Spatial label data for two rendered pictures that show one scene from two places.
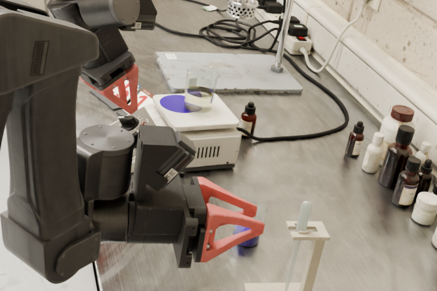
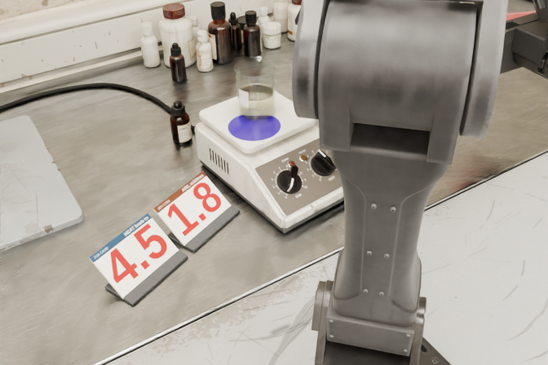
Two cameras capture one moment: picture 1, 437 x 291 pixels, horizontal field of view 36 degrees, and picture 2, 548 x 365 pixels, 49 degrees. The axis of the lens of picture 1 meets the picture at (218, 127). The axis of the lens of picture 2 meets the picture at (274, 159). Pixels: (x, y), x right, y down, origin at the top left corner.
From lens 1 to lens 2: 133 cm
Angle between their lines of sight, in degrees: 82
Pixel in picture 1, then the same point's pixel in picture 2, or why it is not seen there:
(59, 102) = not seen: outside the picture
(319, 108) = (72, 104)
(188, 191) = (524, 20)
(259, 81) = (17, 147)
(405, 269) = not seen: hidden behind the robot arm
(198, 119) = (285, 107)
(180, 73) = (16, 221)
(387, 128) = (187, 28)
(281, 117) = (116, 124)
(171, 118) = (299, 123)
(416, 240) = not seen: hidden behind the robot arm
